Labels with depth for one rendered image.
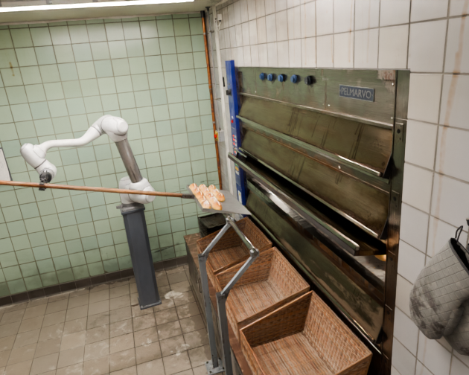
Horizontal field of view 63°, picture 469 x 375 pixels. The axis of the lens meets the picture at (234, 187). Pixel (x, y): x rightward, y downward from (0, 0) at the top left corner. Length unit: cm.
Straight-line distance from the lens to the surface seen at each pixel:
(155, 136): 393
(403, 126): 148
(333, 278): 217
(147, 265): 366
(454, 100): 131
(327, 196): 197
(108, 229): 419
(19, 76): 393
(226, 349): 241
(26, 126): 397
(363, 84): 167
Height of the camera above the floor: 220
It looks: 19 degrees down
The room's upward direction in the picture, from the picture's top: 5 degrees counter-clockwise
